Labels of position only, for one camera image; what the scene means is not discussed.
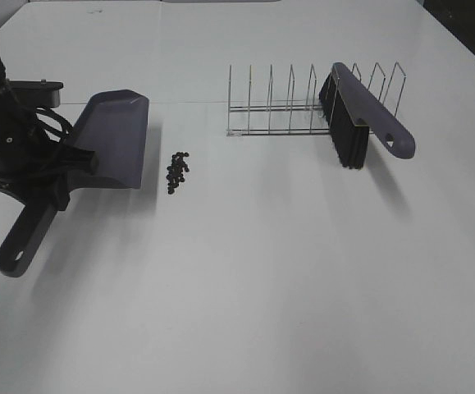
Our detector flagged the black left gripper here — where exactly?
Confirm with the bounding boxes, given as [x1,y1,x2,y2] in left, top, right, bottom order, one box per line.
[0,144,98,211]

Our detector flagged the purple plastic dustpan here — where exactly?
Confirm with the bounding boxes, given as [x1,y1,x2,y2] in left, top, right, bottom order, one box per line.
[0,90,149,277]

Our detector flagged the pile of coffee beans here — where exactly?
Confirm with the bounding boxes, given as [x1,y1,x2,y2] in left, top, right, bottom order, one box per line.
[166,152,190,195]

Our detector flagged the purple brush black bristles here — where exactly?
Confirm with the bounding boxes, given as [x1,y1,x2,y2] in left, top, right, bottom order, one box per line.
[319,62,416,169]

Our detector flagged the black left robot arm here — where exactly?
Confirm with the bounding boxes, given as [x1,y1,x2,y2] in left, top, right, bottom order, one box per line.
[0,58,98,211]

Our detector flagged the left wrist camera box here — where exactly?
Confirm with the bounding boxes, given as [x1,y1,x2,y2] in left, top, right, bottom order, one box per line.
[9,80,64,108]

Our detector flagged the metal wire dish rack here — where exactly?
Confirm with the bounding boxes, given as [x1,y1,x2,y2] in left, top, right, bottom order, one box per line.
[226,62,408,136]

